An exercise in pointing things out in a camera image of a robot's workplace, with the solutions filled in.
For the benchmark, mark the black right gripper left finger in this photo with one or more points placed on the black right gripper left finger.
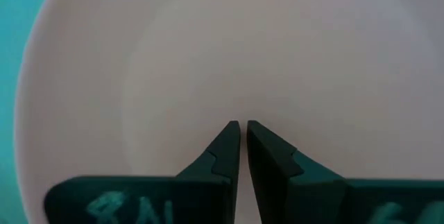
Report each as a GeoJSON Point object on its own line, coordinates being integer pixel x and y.
{"type": "Point", "coordinates": [208, 189]}

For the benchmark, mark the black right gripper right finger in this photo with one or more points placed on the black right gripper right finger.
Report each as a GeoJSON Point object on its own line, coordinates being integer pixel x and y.
{"type": "Point", "coordinates": [288, 189]}

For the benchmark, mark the coral round plate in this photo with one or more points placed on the coral round plate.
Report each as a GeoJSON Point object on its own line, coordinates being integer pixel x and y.
{"type": "Point", "coordinates": [243, 61]}

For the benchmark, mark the grey plastic tray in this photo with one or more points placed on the grey plastic tray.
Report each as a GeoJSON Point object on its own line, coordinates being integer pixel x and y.
{"type": "Point", "coordinates": [10, 78]}

